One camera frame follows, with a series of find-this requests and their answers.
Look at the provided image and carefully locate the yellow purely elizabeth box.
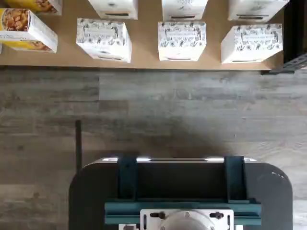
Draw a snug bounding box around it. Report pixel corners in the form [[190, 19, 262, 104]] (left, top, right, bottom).
[[0, 8, 58, 54], [3, 0, 63, 16]]

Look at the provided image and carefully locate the purely elizabeth small boxes group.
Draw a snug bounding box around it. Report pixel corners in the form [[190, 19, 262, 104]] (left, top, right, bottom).
[[0, 0, 286, 70]]

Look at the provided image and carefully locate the white floral pattern carton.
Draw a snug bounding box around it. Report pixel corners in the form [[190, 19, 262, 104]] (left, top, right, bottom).
[[220, 23, 283, 65], [227, 0, 290, 23], [76, 18, 132, 63], [88, 0, 139, 20], [162, 0, 208, 22], [157, 21, 207, 62]]

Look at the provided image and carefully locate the thin black rod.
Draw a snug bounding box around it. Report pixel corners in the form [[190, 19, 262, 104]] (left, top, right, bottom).
[[75, 119, 82, 174]]

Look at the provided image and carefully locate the dark robot cart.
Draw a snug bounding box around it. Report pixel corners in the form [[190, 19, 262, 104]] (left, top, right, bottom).
[[69, 157, 294, 230]]

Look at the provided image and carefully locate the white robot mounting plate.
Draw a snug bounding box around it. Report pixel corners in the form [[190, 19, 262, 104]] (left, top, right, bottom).
[[140, 208, 235, 230]]

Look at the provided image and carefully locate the teal metal bracket frame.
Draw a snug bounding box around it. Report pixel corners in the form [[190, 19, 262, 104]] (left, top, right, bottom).
[[105, 155, 262, 226]]

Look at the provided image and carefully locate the black metal rack frame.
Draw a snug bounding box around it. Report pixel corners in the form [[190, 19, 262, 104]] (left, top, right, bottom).
[[260, 0, 307, 75]]

